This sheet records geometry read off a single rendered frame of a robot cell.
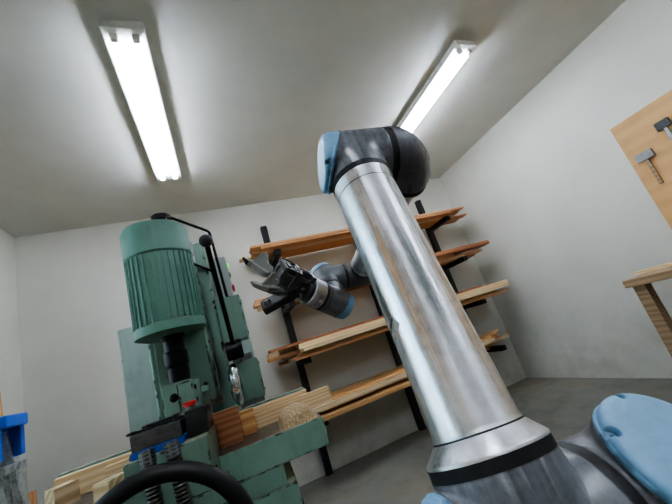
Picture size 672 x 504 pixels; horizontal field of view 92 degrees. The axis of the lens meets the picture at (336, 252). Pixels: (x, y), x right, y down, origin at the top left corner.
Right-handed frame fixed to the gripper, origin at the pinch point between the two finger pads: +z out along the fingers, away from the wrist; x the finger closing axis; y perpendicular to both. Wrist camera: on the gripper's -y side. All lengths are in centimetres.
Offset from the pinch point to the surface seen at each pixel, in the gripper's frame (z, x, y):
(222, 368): -12.9, -4.7, -35.1
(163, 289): 15.2, -1.7, -13.7
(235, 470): -8.2, 34.9, -27.8
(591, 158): -245, -99, 175
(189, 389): 1.0, 13.8, -28.8
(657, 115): -223, -65, 202
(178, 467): 8.4, 42.9, -17.6
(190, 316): 6.9, 2.7, -16.2
